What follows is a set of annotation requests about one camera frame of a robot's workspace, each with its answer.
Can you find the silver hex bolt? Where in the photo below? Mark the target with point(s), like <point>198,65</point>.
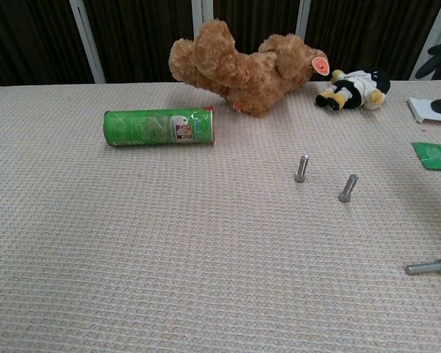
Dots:
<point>348,187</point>
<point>301,169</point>
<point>426,267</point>

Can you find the white flat board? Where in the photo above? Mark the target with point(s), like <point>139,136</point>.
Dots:
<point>419,108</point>

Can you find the black white penguin plush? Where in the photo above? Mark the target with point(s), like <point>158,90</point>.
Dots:
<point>353,92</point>

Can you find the green foil packet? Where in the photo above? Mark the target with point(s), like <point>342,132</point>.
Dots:
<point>437,156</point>

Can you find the brown teddy bear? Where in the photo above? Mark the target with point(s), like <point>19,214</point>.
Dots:
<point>242,81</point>

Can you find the green chips can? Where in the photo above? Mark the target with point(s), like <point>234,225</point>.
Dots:
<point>150,127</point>

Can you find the beige woven tablecloth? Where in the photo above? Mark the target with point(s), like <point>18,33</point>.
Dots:
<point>169,239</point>

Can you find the white frame post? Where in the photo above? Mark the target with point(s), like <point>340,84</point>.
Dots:
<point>303,18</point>
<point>202,11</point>
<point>88,44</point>
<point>435,29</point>

